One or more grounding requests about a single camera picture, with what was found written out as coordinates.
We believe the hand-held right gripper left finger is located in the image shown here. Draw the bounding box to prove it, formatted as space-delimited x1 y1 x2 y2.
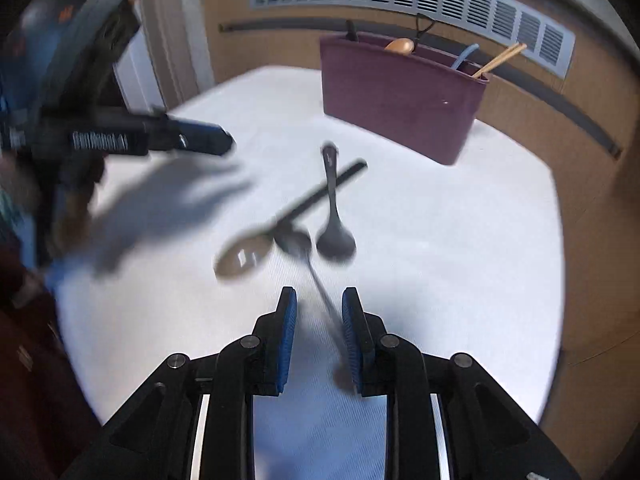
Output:
60 286 298 480

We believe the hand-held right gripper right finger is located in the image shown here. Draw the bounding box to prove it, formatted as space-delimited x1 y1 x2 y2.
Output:
341 287 583 480

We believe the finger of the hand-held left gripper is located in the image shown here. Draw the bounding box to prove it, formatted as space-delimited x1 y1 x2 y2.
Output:
150 112 224 136
70 127 237 157

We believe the dark metal spoon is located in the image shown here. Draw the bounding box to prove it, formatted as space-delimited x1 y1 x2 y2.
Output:
315 142 359 264

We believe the small shiny metal spoon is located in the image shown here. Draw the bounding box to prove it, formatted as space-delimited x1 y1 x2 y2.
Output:
274 227 351 363

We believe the maroon plastic utensil holder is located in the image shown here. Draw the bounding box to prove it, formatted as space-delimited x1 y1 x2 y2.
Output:
320 32 491 167

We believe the metal spatula with loop handle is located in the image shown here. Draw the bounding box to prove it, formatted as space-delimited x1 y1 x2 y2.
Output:
412 12 436 45

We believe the grey-blue plastic spoon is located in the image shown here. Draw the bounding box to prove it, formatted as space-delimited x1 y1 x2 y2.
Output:
451 44 481 71

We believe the wooden chopstick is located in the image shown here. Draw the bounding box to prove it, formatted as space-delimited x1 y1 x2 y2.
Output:
474 42 528 77
472 46 526 80

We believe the person's dark red clothing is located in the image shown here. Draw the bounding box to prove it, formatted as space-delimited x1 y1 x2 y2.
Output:
0 240 103 480

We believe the beige door frame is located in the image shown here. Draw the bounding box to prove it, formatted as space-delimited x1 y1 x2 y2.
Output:
95 0 216 111

